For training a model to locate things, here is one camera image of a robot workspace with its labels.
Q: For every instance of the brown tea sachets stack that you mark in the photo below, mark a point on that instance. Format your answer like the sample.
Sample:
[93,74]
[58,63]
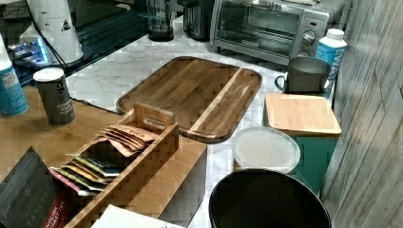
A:
[128,140]

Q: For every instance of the black round container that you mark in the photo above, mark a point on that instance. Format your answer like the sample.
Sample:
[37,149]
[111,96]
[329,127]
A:
[259,198]

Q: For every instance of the black Taylors tea bag pack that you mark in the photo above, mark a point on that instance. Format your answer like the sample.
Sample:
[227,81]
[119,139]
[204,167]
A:
[30,197]

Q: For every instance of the dark grey mug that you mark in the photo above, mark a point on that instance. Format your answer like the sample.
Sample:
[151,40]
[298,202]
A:
[305,75]

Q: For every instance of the colourful tea sachets stack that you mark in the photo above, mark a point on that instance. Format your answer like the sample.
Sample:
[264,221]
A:
[85,175]

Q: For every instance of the wooden tea drawer box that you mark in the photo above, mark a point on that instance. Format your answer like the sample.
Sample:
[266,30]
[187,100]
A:
[165,182]

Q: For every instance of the large wooden cutting board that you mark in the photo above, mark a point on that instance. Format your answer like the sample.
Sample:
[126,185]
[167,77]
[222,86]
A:
[208,99]

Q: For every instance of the silver toaster oven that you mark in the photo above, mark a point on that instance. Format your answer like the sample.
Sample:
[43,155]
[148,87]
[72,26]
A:
[272,30]

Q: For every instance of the clear jar with white lid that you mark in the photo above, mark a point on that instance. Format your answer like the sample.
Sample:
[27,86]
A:
[265,147]

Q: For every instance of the blue white-capped bottle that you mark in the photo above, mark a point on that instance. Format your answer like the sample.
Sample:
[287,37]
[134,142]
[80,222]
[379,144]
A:
[330,49]

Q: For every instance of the blue salt shaker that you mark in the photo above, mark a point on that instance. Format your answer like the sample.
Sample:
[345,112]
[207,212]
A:
[12,98]

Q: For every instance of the white paper sheet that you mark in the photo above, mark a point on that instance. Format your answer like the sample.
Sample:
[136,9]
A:
[116,217]

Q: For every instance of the teal canister with wooden lid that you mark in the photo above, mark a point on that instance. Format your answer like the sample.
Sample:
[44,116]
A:
[311,122]

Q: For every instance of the grey pepper shaker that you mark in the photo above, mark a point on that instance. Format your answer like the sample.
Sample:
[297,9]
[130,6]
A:
[52,88]

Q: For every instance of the black slot toaster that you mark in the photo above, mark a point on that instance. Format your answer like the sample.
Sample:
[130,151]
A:
[197,15]

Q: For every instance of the glass jar with black lid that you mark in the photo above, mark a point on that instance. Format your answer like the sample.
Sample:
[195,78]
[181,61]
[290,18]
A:
[159,22]

